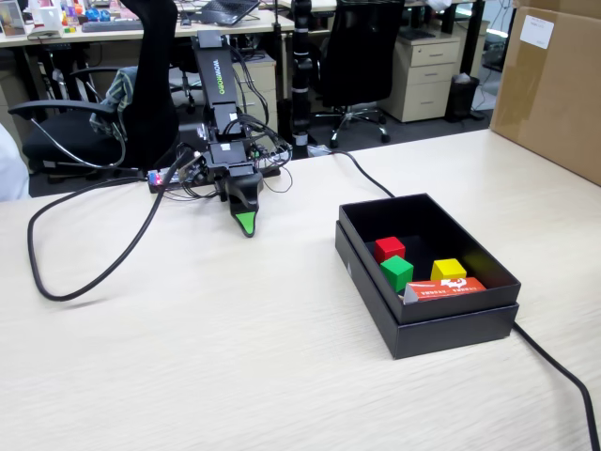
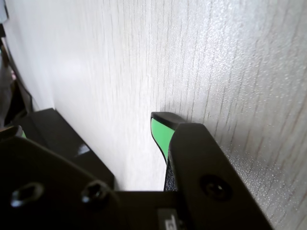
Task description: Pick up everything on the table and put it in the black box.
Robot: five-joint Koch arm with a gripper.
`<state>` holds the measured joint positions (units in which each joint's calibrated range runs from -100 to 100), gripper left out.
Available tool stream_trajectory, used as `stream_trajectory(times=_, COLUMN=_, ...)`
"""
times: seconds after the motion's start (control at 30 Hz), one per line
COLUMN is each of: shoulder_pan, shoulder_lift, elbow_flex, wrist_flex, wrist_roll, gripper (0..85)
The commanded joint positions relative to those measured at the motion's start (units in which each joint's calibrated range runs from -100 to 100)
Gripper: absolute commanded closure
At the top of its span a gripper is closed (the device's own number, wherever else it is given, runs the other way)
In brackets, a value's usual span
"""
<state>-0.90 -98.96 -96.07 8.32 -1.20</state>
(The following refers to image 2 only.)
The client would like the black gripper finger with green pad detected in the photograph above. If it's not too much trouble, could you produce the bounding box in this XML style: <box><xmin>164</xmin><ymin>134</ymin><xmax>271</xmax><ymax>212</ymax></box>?
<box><xmin>150</xmin><ymin>111</ymin><xmax>275</xmax><ymax>230</ymax></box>

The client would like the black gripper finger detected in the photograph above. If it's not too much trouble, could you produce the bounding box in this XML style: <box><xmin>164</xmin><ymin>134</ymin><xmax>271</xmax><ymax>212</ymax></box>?
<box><xmin>0</xmin><ymin>125</ymin><xmax>125</xmax><ymax>230</ymax></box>

